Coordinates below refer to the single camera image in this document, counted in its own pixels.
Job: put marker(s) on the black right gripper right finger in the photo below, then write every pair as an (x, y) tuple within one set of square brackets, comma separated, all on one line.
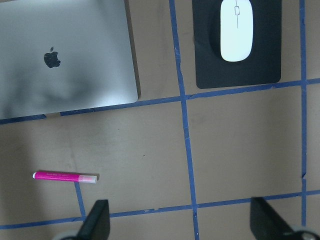
[(266, 224)]

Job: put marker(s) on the black mousepad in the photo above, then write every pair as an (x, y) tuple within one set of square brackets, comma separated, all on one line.
[(262, 66)]

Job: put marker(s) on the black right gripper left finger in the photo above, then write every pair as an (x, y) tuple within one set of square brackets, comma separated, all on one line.
[(97, 224)]

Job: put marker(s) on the grey closed laptop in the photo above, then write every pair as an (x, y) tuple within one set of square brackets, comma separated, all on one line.
[(64, 55)]

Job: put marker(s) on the pink marker pen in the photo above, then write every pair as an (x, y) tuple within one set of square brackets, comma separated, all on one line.
[(64, 177)]

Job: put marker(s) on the white computer mouse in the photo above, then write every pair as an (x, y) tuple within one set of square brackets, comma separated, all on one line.
[(236, 30)]

